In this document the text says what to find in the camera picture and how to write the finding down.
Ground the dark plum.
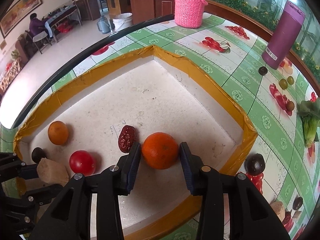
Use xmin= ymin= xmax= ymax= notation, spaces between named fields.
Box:
xmin=31 ymin=147 xmax=46 ymax=164

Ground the large sugarcane chunk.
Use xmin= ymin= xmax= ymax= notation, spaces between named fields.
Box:
xmin=36 ymin=158 xmax=69 ymax=186

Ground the dark passion fruit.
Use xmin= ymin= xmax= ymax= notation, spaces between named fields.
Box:
xmin=292 ymin=196 xmax=303 ymax=211
xmin=245 ymin=153 xmax=265 ymax=176

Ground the small pale orange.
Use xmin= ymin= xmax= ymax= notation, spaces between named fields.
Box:
xmin=48 ymin=121 xmax=69 ymax=145

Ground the red tomato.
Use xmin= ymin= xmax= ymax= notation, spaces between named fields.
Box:
xmin=69 ymin=150 xmax=96 ymax=176

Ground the red jujube front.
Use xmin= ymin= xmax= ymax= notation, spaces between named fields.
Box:
xmin=118 ymin=125 xmax=137 ymax=153

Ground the red jujube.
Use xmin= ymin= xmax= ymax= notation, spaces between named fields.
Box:
xmin=282 ymin=211 xmax=292 ymax=225
xmin=118 ymin=125 xmax=137 ymax=153

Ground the large orange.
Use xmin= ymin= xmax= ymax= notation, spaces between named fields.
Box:
xmin=142 ymin=132 xmax=179 ymax=170

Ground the small sugarcane chunk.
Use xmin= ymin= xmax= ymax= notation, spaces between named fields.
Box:
xmin=292 ymin=210 xmax=302 ymax=219

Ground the brown small fruit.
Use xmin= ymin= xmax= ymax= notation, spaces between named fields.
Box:
xmin=286 ymin=101 xmax=295 ymax=111

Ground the bok choy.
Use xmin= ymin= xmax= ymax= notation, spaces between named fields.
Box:
xmin=297 ymin=98 xmax=320 ymax=148

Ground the green olive fruit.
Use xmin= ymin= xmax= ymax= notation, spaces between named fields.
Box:
xmin=287 ymin=76 xmax=295 ymax=86
xmin=279 ymin=79 xmax=288 ymax=90

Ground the seated person purple shirt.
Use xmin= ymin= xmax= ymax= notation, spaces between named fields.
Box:
xmin=29 ymin=13 xmax=49 ymax=36

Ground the white foam tray yellow tape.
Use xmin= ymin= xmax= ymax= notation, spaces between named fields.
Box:
xmin=13 ymin=45 xmax=259 ymax=240

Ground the dark green small fruit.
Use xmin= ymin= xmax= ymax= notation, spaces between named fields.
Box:
xmin=258 ymin=66 xmax=268 ymax=76

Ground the grey kettle on floor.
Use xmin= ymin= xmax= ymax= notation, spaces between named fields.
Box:
xmin=97 ymin=15 xmax=111 ymax=34

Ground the white bucket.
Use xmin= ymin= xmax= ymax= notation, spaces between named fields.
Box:
xmin=113 ymin=12 xmax=133 ymax=31

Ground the purple thermos bottle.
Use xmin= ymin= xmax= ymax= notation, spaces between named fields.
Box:
xmin=262 ymin=0 xmax=305 ymax=69

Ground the wooden cabinet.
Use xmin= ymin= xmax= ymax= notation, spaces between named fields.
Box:
xmin=116 ymin=0 xmax=175 ymax=24

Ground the pink knitted jar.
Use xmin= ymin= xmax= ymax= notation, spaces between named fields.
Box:
xmin=174 ymin=0 xmax=208 ymax=28

